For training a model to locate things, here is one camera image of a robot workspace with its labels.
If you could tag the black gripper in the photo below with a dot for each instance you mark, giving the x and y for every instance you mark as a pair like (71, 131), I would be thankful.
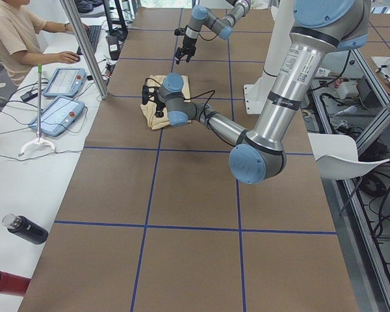
(186, 44)
(159, 107)

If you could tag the cream long-sleeve printed shirt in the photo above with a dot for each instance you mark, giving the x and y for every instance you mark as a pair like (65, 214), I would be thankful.
(149, 109)

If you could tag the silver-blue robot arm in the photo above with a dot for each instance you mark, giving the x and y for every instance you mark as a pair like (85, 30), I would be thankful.
(319, 28)
(203, 16)

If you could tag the black keyboard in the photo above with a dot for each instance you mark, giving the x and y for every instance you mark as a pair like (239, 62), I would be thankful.
(93, 35)

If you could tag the far blue teach pendant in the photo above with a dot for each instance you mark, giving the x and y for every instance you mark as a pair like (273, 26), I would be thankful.
(65, 82)

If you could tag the blue teach pendant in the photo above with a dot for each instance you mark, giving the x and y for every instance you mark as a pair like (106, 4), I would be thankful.
(65, 82)
(59, 115)

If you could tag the near blue teach pendant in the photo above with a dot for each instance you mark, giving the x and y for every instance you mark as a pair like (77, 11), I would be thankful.
(59, 115)

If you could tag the white grabber stick green tip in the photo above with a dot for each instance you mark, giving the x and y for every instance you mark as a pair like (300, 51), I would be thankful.
(39, 140)

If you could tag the person in beige shirt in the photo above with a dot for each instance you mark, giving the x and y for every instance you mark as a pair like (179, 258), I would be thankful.
(19, 47)

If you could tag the black water bottle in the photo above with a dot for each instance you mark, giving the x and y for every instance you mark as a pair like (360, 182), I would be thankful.
(25, 228)

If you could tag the red water bottle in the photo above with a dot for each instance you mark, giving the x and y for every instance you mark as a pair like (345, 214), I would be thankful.
(12, 284)

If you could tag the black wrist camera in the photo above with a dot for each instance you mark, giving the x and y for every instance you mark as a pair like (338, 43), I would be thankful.
(150, 93)
(180, 31)

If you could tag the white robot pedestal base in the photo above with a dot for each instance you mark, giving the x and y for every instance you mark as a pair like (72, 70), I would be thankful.
(256, 94)

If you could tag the aluminium frame post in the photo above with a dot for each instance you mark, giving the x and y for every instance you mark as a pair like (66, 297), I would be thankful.
(86, 48)

